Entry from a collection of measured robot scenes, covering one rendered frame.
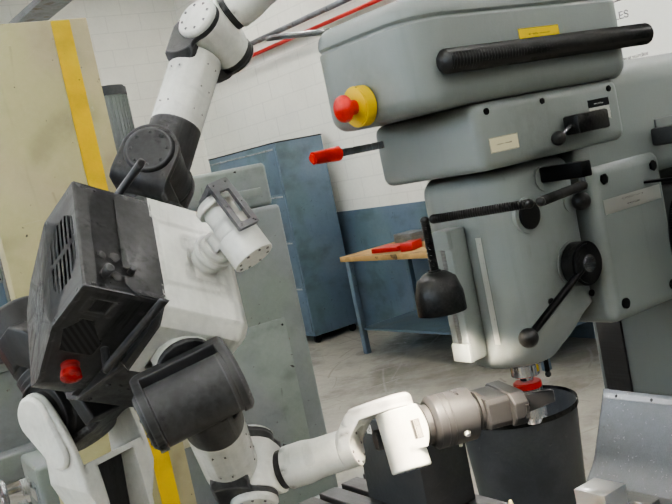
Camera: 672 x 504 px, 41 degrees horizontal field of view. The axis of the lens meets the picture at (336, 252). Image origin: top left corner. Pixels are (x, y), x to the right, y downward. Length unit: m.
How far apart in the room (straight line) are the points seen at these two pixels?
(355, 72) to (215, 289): 0.39
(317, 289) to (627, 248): 7.37
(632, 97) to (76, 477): 1.13
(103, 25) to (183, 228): 9.75
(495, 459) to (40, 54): 2.12
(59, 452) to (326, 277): 7.37
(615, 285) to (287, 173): 7.31
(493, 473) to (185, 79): 2.31
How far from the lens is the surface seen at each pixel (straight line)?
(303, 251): 8.73
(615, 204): 1.52
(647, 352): 1.85
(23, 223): 2.89
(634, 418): 1.89
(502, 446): 3.45
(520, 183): 1.40
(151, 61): 11.25
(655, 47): 6.36
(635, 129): 1.60
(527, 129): 1.39
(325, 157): 1.40
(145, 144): 1.49
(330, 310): 8.90
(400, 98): 1.28
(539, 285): 1.41
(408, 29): 1.28
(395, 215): 8.44
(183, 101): 1.58
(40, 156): 2.92
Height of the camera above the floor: 1.69
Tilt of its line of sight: 5 degrees down
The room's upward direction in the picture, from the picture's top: 12 degrees counter-clockwise
